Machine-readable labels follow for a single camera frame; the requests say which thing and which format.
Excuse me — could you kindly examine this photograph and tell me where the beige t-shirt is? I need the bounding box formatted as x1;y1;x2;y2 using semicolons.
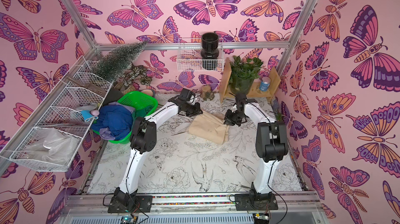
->
187;112;229;145

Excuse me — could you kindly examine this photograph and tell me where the green plastic laundry basket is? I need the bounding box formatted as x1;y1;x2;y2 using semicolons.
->
91;91;158;144

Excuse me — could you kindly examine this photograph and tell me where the blue t-shirt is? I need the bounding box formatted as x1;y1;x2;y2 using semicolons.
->
91;104;133;141

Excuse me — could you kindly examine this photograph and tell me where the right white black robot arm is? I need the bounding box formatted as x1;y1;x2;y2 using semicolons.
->
224;93;288;211

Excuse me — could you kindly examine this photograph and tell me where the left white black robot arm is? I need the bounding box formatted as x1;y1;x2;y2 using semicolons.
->
107;89;203;214

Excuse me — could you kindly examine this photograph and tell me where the small tree stump ornament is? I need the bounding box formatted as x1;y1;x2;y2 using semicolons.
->
201;84;215;101

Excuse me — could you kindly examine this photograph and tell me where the wooden corner shelf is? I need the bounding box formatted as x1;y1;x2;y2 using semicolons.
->
219;58;281;103

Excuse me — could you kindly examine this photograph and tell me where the pink bowl with grey rim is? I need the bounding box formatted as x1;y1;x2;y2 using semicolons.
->
141;89;156;98

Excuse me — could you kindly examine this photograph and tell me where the blue tin can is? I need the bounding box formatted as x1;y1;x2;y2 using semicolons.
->
259;77;271;92

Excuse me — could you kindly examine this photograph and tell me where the green potted plant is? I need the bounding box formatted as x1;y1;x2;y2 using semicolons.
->
229;56;264;95

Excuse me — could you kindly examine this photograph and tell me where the dark green t-shirt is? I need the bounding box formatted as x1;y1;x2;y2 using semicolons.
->
132;105;154;121

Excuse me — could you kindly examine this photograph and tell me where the black ribbed vase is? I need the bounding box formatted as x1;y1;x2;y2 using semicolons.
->
200;32;219;70

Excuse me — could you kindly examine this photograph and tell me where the striped leaf plant in basket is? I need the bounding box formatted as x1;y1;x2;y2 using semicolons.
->
114;65;152;94

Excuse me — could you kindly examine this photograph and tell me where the frosted miniature christmas tree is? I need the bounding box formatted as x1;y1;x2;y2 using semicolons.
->
93;42;148;82

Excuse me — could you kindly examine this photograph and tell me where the lilac t-shirt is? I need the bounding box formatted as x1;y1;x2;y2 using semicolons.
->
99;101;136;141

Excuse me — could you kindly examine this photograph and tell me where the blue and pink toy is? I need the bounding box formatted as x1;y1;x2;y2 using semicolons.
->
76;105;100;123

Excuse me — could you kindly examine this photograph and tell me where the clear plastic bag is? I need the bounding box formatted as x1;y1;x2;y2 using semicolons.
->
21;128;80;166

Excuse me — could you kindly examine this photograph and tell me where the small white wire basket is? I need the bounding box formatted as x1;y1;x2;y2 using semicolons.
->
176;38;225;72

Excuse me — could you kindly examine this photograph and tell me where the white wire wall shelf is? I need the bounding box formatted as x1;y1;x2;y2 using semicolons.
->
1;59;112;172

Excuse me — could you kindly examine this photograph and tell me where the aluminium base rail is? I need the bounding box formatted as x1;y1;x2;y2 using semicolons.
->
59;191;329;224

